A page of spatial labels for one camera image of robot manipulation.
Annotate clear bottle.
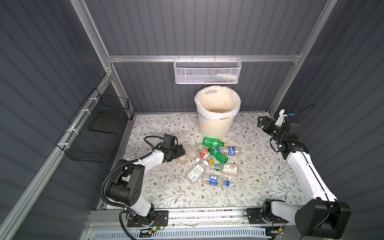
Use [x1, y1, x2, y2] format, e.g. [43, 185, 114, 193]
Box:
[179, 143, 201, 164]

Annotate red label cola bottle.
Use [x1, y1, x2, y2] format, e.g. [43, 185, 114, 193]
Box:
[200, 149, 210, 160]

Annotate green white label bottle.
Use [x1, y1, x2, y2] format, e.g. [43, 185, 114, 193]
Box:
[185, 161, 210, 183]

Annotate large green soda bottle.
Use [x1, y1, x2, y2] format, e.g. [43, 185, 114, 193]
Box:
[203, 137, 227, 149]

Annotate blue label water bottle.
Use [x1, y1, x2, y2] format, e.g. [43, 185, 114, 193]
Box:
[203, 174, 231, 188]

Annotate small green bottle yellow cap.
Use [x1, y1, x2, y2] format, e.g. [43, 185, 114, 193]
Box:
[207, 148, 229, 164]

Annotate pepsi bottle blue label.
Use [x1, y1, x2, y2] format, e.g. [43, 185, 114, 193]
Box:
[217, 146, 242, 156]

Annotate cream label tea bottle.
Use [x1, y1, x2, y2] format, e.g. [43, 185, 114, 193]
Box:
[213, 164, 239, 176]

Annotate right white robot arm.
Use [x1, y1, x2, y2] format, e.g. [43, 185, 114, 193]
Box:
[258, 114, 352, 240]

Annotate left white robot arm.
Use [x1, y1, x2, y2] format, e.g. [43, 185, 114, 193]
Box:
[101, 134, 186, 222]

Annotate cream plastic waste bin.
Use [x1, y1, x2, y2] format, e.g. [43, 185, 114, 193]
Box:
[195, 85, 242, 140]

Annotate white tube in basket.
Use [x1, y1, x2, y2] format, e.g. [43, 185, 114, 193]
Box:
[216, 74, 238, 81]

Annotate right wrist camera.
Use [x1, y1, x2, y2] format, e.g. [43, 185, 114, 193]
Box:
[275, 109, 295, 127]

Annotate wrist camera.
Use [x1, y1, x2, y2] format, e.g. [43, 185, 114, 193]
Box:
[275, 109, 295, 127]
[162, 134, 178, 149]

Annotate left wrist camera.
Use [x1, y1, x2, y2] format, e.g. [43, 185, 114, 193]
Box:
[162, 134, 178, 149]

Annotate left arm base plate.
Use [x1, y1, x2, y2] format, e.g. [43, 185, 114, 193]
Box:
[127, 210, 169, 228]

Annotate white wire mesh basket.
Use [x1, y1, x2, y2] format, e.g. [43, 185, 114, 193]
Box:
[173, 57, 242, 85]

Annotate black wire mesh basket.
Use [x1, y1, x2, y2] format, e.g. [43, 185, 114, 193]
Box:
[56, 89, 130, 163]

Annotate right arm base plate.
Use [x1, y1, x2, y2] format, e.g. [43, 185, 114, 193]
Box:
[245, 208, 288, 225]

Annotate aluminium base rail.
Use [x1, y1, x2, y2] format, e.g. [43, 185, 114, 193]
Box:
[84, 207, 296, 231]

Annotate white cable duct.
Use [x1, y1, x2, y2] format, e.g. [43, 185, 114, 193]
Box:
[91, 227, 268, 240]

